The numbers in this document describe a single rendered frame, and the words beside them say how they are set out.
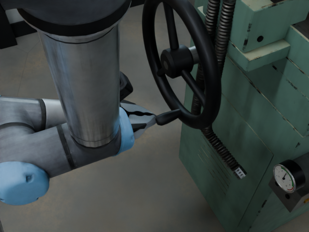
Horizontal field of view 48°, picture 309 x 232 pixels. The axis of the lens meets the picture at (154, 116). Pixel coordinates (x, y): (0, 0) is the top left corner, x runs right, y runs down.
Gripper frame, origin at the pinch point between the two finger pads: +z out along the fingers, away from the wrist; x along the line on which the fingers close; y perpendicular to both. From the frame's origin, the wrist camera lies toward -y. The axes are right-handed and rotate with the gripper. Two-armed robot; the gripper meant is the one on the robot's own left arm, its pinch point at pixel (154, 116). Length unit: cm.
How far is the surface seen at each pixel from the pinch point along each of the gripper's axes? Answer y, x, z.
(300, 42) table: -28.1, 9.5, 12.5
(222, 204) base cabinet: 38, 3, 48
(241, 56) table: -21.5, 6.4, 5.0
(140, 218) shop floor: 62, -9, 31
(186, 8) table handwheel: -25.0, 0.9, -7.1
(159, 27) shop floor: 34, -114, 76
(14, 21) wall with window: 61, -138, 3
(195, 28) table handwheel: -23.7, 4.3, -6.4
